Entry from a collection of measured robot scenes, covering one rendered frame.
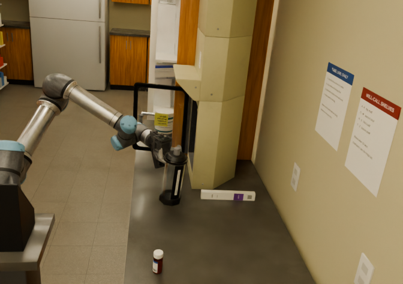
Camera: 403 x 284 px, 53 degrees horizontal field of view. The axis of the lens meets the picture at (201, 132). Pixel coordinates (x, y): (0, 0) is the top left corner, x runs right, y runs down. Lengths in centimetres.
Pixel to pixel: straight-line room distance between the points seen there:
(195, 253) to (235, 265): 17
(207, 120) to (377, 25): 92
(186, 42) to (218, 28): 41
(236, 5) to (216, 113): 50
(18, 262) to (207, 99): 103
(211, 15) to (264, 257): 104
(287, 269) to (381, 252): 48
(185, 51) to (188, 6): 24
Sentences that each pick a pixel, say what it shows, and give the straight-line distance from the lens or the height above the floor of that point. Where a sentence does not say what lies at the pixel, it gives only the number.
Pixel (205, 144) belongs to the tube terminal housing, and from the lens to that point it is 197.
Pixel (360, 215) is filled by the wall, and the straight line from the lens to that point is 137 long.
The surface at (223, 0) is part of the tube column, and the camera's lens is 182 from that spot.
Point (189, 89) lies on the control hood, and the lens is 187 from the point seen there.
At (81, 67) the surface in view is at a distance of 694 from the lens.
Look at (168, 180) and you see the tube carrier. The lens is 179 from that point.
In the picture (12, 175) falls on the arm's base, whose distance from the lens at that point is 170.
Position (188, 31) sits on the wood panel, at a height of 168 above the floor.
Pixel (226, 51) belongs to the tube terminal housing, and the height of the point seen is 165.
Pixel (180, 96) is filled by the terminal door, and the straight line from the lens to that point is 221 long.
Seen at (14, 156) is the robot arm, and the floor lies 124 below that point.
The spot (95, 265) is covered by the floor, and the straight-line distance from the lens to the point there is 307.
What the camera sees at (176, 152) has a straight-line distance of 175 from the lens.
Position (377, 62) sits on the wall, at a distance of 131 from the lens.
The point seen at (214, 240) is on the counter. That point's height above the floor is 94.
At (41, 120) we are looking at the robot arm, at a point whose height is 129.
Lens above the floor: 196
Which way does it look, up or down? 21 degrees down
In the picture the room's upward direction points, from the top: 5 degrees clockwise
